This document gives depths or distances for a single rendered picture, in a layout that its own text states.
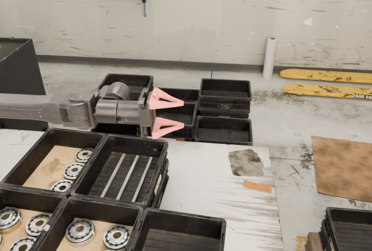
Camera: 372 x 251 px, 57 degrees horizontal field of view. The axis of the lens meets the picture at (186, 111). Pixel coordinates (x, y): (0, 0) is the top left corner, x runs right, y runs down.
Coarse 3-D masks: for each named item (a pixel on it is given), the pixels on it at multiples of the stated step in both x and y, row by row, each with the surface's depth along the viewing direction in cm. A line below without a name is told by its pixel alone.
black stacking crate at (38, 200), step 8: (0, 192) 133; (8, 192) 132; (16, 192) 131; (0, 200) 134; (8, 200) 135; (16, 200) 134; (24, 200) 133; (32, 200) 132; (40, 200) 131; (48, 200) 130; (56, 200) 129; (0, 208) 134; (24, 208) 136; (32, 208) 135; (40, 208) 134; (48, 208) 133
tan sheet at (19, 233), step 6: (24, 210) 136; (24, 216) 133; (30, 216) 133; (24, 222) 131; (18, 228) 128; (24, 228) 128; (6, 234) 126; (12, 234) 126; (18, 234) 126; (24, 234) 126; (6, 240) 124; (12, 240) 124; (6, 246) 122
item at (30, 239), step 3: (24, 237) 121; (27, 237) 121; (30, 237) 121; (33, 237) 121; (18, 240) 120; (21, 240) 120; (24, 240) 120; (27, 240) 120; (30, 240) 120; (33, 240) 120; (15, 243) 119; (18, 243) 119; (30, 243) 119; (12, 246) 118; (15, 246) 118; (9, 249) 117; (12, 249) 117
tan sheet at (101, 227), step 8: (96, 224) 130; (104, 224) 130; (112, 224) 130; (96, 232) 127; (104, 232) 127; (64, 240) 124; (96, 240) 124; (64, 248) 121; (72, 248) 121; (80, 248) 121; (88, 248) 121; (96, 248) 121; (104, 248) 121
